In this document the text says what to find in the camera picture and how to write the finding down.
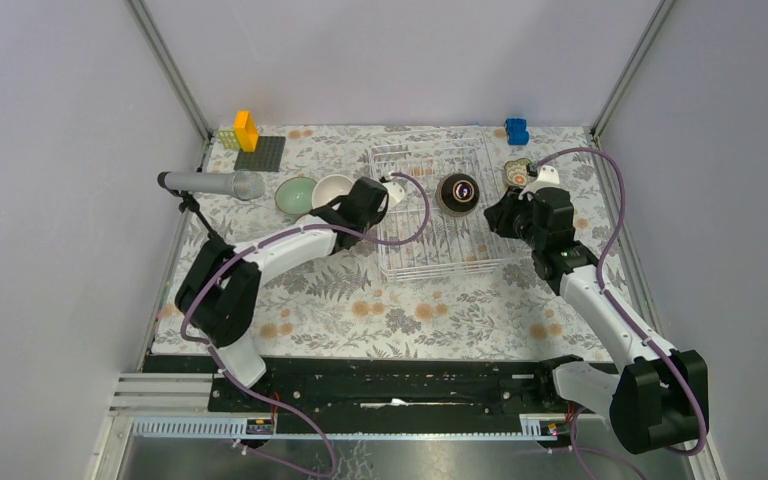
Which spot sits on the mint green bowl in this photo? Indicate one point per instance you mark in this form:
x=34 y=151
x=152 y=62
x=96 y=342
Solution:
x=294 y=196

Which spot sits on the white wire dish rack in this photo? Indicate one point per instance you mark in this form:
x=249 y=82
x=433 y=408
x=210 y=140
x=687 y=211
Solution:
x=449 y=244

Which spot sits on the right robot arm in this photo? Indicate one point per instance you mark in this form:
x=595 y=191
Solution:
x=658 y=397

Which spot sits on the light green building block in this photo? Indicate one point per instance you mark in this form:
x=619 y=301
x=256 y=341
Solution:
x=228 y=139

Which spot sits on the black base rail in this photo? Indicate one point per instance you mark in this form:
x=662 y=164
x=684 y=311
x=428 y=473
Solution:
x=400 y=396

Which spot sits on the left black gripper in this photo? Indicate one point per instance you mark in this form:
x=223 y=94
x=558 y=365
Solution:
x=379 y=213

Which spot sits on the silver microphone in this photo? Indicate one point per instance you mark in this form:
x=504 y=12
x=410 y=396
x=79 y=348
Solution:
x=241 y=185

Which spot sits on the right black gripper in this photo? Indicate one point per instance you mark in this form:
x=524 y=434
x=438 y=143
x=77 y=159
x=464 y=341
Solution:
x=499 y=214

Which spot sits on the blue building block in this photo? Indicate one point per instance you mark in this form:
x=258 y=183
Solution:
x=516 y=131

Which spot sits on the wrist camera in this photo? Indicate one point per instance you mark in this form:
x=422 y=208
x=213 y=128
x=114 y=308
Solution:
x=396 y=192
x=547 y=177

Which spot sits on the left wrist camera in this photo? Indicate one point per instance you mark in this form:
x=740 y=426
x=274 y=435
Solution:
x=396 y=192

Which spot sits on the black bowl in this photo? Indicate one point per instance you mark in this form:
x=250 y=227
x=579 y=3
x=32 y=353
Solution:
x=457 y=194

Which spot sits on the grey building baseplate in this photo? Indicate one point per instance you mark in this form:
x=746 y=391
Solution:
x=267 y=156

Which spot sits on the teal and white bowl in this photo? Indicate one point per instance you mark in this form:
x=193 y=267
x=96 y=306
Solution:
x=330 y=187

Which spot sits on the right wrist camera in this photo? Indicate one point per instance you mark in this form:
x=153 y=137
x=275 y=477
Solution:
x=547 y=177

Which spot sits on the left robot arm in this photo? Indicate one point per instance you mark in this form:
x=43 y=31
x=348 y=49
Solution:
x=219 y=293

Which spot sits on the yellow building block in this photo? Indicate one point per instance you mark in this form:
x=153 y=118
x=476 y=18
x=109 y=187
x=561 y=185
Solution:
x=245 y=131

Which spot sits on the small white floral bowl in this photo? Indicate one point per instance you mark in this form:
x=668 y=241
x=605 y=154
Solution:
x=519 y=172

